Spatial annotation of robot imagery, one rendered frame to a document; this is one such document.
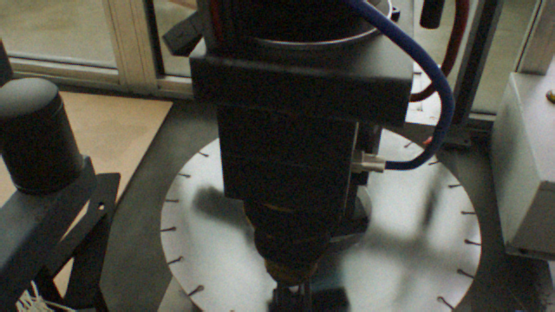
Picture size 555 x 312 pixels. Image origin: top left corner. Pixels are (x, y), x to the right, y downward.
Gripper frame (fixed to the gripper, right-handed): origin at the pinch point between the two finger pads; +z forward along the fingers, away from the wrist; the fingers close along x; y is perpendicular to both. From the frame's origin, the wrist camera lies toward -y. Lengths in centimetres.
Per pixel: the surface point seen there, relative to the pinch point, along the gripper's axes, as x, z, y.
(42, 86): -18.4, -8.5, -11.3
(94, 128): 30, -1, -44
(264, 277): -9.7, 10.3, 2.7
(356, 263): -5.9, 10.1, 10.7
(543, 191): 19.4, 9.6, 32.0
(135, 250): 10.4, 16.1, -24.4
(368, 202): 0.1, 5.8, 11.3
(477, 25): 35.7, -13.6, 25.7
